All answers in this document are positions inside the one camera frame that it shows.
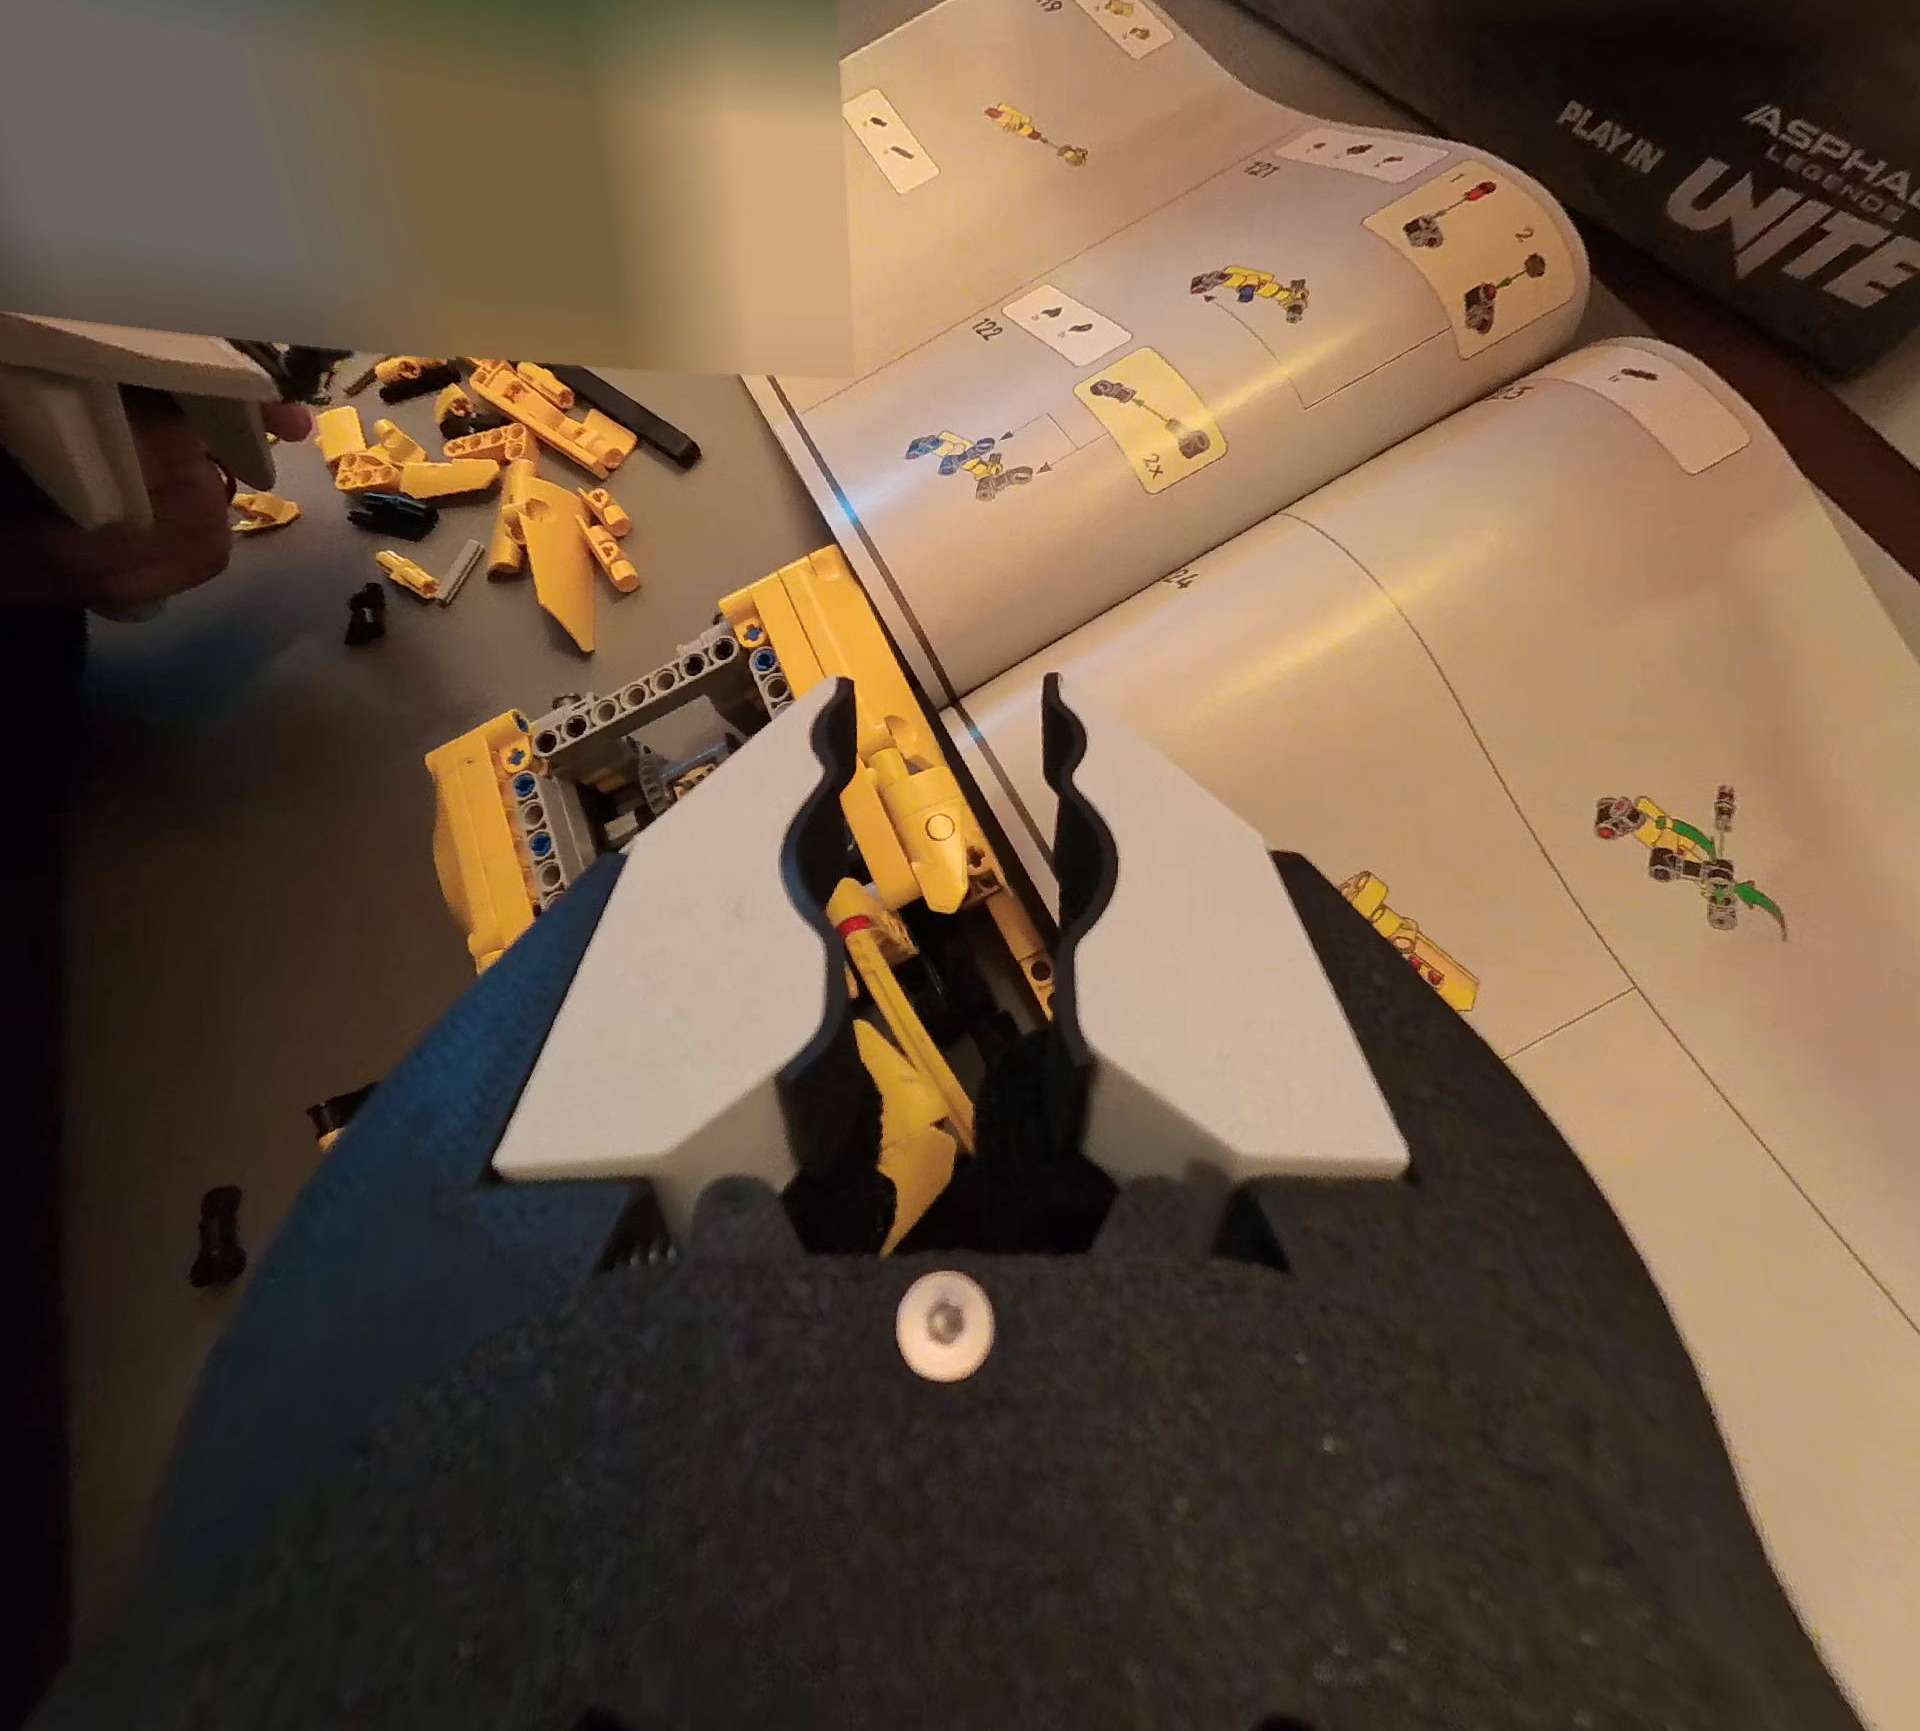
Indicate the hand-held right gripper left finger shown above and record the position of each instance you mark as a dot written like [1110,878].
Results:
[663,1041]

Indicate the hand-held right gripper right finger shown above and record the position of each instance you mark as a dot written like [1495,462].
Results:
[1247,1041]

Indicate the yellow brick car model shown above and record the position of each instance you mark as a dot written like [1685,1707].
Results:
[496,833]

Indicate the pile of yellow brick pieces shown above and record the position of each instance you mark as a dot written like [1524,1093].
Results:
[527,490]

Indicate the grey desk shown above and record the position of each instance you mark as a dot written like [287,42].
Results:
[269,954]

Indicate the person's left hand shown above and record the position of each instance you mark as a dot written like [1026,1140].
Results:
[197,517]

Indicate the open instruction booklet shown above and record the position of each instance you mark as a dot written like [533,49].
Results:
[1441,594]

